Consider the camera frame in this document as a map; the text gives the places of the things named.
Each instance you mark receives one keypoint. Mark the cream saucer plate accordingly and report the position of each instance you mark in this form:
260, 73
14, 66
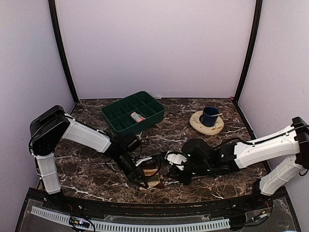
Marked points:
196, 123

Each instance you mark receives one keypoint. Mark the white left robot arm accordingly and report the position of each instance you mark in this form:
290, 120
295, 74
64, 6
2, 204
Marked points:
55, 125

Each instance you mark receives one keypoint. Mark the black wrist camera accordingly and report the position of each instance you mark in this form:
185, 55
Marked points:
198, 149
131, 142

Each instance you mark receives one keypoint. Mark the blue mug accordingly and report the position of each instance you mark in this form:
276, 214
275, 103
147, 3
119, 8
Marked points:
208, 111

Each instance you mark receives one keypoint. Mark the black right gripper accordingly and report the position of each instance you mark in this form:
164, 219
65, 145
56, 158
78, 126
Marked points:
178, 175

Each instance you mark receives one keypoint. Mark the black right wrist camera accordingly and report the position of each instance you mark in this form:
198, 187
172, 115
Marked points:
198, 149

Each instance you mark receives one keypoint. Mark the beige sock with olive toe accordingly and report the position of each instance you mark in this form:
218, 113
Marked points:
153, 178

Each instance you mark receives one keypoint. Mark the white slotted cable duct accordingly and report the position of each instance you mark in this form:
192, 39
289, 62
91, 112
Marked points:
92, 225

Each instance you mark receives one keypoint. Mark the black frame post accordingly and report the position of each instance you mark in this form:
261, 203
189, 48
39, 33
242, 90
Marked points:
249, 52
61, 50

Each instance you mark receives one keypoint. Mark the pink patterned sock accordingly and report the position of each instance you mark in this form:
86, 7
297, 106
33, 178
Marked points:
137, 117

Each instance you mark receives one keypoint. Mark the black front rail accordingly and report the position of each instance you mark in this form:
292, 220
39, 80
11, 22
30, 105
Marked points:
225, 206

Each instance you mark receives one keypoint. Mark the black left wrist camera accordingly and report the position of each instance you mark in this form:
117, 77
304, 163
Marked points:
131, 142

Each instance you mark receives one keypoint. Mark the black left frame post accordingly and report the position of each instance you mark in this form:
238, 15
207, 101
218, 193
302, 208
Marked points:
61, 50

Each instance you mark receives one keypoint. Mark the black right frame post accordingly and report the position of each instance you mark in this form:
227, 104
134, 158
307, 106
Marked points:
249, 52

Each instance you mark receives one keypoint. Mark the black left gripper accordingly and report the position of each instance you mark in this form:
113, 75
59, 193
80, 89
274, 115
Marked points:
137, 172

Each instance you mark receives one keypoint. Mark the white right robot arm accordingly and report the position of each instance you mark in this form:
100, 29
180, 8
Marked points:
292, 142

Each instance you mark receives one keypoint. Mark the green compartment tray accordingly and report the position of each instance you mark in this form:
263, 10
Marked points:
117, 114

